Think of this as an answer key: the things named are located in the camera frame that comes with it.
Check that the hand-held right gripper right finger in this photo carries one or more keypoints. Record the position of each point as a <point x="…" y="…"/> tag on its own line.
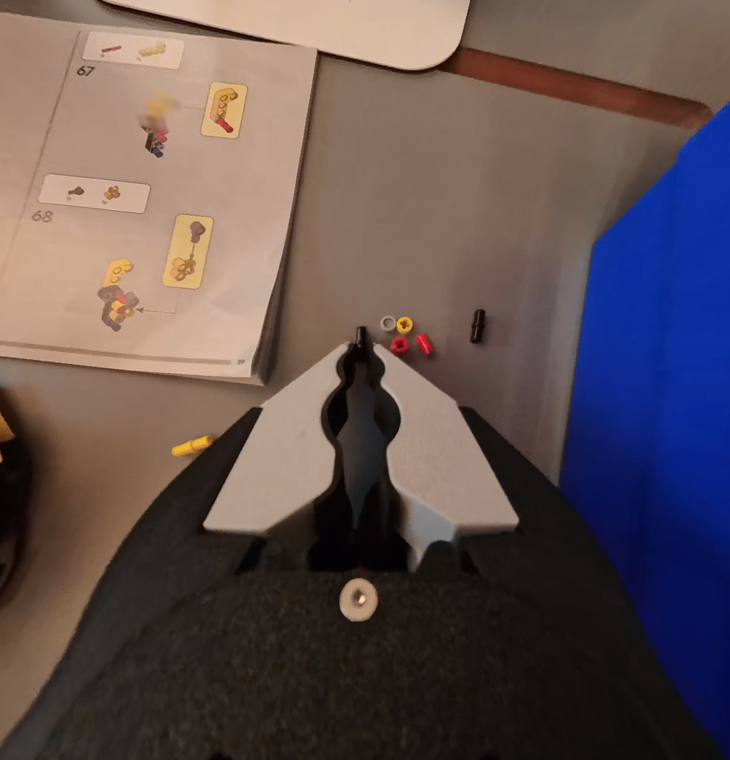
<point x="436" y="463"/>

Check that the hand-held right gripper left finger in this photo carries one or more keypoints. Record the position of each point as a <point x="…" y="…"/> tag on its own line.
<point x="281" y="463"/>

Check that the lego car model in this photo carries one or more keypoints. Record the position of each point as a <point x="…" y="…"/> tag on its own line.
<point x="2" y="522"/>

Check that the yellow lego pin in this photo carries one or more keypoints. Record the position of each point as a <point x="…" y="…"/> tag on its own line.
<point x="191" y="446"/>

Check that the red lego pin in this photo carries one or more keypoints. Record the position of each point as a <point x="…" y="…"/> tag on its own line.
<point x="423" y="344"/>

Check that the red lego bush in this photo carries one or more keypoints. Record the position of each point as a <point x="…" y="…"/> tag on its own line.
<point x="394" y="345"/>

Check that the yellow lego bush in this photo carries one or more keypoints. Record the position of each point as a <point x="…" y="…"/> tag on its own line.
<point x="400" y="329"/>

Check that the lego instruction booklet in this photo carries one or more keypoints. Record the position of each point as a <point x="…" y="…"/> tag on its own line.
<point x="222" y="237"/>

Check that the blue plastic bin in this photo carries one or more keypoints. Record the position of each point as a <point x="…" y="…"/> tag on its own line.
<point x="668" y="356"/>

